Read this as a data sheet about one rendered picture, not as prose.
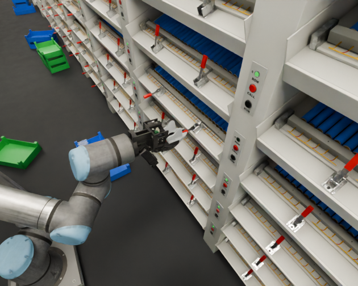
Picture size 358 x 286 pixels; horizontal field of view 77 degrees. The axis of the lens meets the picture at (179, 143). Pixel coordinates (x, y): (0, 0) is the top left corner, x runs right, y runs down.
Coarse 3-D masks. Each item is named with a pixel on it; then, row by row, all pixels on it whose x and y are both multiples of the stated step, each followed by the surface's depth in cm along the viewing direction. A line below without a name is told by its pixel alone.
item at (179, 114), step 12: (144, 72) 108; (144, 84) 105; (168, 84) 100; (156, 96) 99; (168, 108) 93; (180, 108) 91; (180, 120) 88; (192, 120) 87; (192, 132) 84; (204, 132) 82; (204, 144) 80; (216, 144) 79; (216, 156) 76
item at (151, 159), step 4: (144, 148) 71; (140, 152) 71; (144, 152) 71; (148, 152) 72; (144, 156) 72; (148, 156) 73; (152, 156) 75; (148, 160) 75; (152, 160) 76; (156, 160) 78; (152, 164) 77; (156, 164) 79
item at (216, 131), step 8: (152, 72) 104; (160, 80) 100; (168, 88) 96; (168, 96) 96; (176, 96) 92; (184, 104) 89; (192, 112) 87; (200, 120) 85; (208, 120) 82; (216, 128) 79; (224, 136) 76
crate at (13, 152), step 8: (0, 144) 170; (8, 144) 175; (16, 144) 176; (24, 144) 173; (32, 144) 171; (0, 152) 170; (8, 152) 170; (16, 152) 170; (24, 152) 170; (32, 152) 164; (0, 160) 165; (8, 160) 165; (16, 160) 165; (24, 160) 165; (32, 160) 165; (24, 168) 159
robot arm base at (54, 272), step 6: (48, 252) 108; (54, 252) 112; (54, 258) 108; (60, 258) 111; (54, 264) 106; (60, 264) 109; (48, 270) 102; (54, 270) 105; (60, 270) 108; (42, 276) 99; (48, 276) 102; (54, 276) 105; (36, 282) 99; (42, 282) 101; (48, 282) 103; (54, 282) 105
